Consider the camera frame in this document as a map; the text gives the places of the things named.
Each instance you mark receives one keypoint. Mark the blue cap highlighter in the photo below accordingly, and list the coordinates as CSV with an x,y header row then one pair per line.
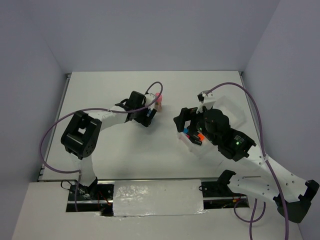
x,y
186,130

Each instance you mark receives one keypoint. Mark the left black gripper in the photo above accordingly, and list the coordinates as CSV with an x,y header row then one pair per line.
x,y
145,120

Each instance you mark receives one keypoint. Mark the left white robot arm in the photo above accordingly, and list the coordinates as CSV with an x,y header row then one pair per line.
x,y
82,132

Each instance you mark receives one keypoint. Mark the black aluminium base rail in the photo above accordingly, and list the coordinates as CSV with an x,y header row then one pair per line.
x,y
215,196

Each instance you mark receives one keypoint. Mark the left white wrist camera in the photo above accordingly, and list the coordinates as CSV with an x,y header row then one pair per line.
x,y
150,100

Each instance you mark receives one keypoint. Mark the pink lid small bottle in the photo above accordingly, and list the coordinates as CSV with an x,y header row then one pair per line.
x,y
158,103

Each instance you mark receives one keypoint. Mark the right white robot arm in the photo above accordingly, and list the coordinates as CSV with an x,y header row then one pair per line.
x,y
291,194

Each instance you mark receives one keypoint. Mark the blue tape roll tub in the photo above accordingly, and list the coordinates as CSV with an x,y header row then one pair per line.
x,y
150,115

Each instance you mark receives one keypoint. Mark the white foil front panel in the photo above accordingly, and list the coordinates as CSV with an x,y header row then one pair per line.
x,y
157,198

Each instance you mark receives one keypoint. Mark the translucent white compartment tray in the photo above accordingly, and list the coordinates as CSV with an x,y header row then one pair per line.
x,y
236,117

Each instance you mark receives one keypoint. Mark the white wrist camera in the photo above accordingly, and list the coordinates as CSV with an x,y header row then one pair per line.
x,y
150,100
207,101

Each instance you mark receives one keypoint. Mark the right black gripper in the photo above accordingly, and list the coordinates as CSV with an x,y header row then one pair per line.
x,y
187,114

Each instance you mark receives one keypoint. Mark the orange cap highlighter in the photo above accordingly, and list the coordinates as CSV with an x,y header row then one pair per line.
x,y
196,138

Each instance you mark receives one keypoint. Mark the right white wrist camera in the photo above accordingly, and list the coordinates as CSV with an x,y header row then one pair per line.
x,y
207,101

